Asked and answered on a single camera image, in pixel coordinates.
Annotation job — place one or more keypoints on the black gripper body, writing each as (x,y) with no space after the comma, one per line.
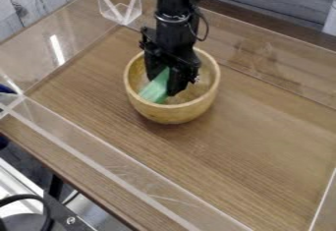
(174,37)

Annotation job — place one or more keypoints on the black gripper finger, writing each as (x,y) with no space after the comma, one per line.
(179,79)
(155,62)

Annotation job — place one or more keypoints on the green rectangular block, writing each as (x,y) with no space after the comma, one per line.
(154,92)

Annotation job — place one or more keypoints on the light wooden bowl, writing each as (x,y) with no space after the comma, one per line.
(189,104)

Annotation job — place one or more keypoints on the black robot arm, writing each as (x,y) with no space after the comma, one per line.
(177,7)

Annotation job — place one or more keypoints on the blue object behind acrylic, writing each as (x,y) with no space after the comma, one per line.
(6,89)

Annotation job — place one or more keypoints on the white object at right edge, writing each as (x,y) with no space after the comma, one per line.
(330,25)

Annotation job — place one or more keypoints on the black table leg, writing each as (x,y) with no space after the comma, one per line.
(55,187)

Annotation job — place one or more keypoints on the clear acrylic enclosure wall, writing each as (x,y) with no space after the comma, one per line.
(249,168)

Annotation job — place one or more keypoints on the black metal bracket with screw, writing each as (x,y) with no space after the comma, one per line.
(65,219)

